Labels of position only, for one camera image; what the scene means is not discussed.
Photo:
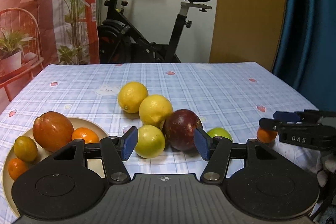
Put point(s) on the wooden door panel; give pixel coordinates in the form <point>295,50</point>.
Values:
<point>247,30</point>

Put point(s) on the printed room backdrop cloth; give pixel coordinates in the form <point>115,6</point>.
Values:
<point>37,33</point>

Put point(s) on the yellow-green round fruit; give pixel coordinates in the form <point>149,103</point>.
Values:
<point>151,142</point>

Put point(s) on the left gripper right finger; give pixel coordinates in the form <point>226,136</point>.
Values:
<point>217,152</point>

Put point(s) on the yellow lemon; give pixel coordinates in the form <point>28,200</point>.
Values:
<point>131,96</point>
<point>154,110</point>

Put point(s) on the small orange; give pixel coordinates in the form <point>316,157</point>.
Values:
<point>16,167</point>

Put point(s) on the blue curtain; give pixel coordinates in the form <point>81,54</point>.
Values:
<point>305,57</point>

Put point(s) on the red apple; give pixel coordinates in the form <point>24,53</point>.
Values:
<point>52,131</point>

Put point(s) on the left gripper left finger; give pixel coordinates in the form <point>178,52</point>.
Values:
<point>115,151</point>

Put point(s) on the orange tangerine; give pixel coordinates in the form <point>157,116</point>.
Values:
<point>86,134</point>
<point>266,136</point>

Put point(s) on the black exercise bike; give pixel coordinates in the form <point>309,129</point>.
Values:
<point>154,31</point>

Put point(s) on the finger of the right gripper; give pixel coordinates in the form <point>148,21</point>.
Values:
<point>286,116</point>
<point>270,124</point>

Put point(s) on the gloved right hand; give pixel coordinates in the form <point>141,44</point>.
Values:
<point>326,169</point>

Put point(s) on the blue plaid tablecloth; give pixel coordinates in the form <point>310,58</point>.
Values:
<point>232,96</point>

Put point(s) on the green round fruit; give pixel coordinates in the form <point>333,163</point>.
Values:
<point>218,131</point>

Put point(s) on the orange tangerine front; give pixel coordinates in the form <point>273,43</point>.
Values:
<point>86,134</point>

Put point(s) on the yellow-orange citrus fruit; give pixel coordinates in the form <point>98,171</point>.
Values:
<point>25,149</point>

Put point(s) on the cream round plate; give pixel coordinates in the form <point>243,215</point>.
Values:
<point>94,165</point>

